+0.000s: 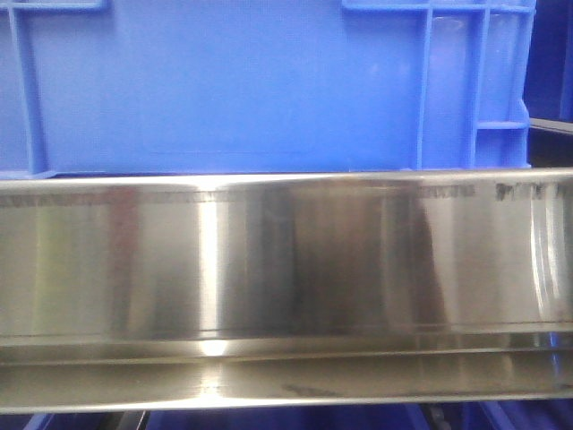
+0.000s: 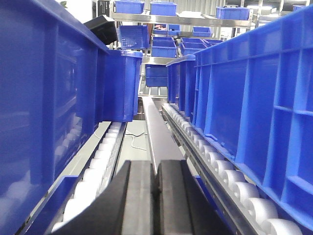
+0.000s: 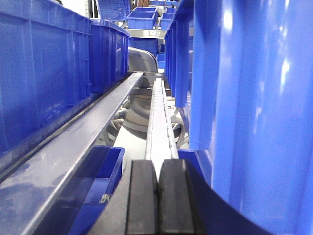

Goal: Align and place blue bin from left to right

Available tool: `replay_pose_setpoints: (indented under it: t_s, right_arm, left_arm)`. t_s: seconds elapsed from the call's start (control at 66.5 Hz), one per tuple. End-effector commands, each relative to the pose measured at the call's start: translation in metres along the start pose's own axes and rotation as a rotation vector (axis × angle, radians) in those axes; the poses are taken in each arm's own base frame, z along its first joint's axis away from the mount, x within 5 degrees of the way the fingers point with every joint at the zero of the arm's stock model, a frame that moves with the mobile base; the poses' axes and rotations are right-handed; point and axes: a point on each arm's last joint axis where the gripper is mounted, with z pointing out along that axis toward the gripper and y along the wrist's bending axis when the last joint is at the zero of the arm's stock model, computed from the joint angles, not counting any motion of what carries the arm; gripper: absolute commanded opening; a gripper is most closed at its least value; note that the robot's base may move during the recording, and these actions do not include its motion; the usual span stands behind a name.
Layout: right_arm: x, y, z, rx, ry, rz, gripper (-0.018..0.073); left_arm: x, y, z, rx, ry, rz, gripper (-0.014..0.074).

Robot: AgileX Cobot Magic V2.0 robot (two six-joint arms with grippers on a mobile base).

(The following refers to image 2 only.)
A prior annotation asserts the white roller track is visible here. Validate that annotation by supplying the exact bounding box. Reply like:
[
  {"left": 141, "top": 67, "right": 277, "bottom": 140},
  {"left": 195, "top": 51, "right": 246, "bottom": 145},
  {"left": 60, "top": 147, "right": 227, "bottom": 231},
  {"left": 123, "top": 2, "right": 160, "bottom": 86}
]
[
  {"left": 48, "top": 122, "right": 127, "bottom": 233},
  {"left": 162, "top": 103, "right": 302, "bottom": 235}
]

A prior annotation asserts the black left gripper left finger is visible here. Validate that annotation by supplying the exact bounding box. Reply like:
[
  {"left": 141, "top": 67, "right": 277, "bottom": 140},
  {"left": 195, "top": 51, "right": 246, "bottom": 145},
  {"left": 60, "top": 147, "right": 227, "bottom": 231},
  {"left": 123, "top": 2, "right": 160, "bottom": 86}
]
[{"left": 54, "top": 161, "right": 154, "bottom": 235}]

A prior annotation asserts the steel background shelf rack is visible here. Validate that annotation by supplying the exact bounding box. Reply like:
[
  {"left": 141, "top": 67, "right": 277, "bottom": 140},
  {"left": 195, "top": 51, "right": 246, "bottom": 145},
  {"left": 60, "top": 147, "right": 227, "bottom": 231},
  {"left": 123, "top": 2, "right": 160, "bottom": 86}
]
[{"left": 110, "top": 0, "right": 313, "bottom": 98}]

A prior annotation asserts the large blue bin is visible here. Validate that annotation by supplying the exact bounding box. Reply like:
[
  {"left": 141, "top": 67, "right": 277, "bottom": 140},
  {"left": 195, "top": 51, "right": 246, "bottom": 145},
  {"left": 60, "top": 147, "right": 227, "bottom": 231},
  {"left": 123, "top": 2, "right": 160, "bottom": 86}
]
[
  {"left": 0, "top": 0, "right": 108, "bottom": 235},
  {"left": 193, "top": 6, "right": 313, "bottom": 235}
]

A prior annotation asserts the left white roller track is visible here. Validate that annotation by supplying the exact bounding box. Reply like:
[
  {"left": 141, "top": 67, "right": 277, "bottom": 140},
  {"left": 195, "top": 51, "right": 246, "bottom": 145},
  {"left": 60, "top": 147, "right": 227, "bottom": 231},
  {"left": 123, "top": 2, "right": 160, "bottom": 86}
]
[{"left": 48, "top": 122, "right": 127, "bottom": 233}]

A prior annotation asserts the grey centre divider rail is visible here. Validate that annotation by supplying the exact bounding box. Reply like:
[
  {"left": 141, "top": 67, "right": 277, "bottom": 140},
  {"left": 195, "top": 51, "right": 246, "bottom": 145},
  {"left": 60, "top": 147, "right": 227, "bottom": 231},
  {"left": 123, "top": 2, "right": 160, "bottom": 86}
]
[{"left": 142, "top": 96, "right": 184, "bottom": 173}]

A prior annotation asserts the blue bin behind left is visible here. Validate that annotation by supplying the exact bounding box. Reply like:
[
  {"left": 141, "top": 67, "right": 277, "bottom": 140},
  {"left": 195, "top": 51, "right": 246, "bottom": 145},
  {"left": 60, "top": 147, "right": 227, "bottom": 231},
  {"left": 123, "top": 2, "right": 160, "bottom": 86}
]
[{"left": 102, "top": 50, "right": 143, "bottom": 122}]

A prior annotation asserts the blue bin behind right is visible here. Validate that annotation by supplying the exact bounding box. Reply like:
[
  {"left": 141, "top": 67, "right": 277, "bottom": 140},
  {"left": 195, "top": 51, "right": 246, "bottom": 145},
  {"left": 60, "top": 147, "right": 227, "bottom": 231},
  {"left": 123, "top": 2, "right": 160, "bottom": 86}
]
[{"left": 166, "top": 54, "right": 196, "bottom": 119}]

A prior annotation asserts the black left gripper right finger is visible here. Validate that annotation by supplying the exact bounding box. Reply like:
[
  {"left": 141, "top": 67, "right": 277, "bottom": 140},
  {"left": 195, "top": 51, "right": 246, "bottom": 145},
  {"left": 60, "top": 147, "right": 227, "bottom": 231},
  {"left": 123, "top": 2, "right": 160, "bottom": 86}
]
[{"left": 152, "top": 160, "right": 232, "bottom": 235}]

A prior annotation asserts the right white roller track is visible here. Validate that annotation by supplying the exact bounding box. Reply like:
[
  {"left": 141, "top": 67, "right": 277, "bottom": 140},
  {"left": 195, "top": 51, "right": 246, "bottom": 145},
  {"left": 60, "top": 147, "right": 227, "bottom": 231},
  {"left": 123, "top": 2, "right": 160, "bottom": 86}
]
[{"left": 162, "top": 103, "right": 302, "bottom": 235}]

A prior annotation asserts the black monitor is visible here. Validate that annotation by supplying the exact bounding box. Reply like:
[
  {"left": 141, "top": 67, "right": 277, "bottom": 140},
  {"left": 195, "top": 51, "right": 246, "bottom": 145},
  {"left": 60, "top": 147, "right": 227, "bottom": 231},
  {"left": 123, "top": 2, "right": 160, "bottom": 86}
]
[{"left": 84, "top": 15, "right": 117, "bottom": 45}]

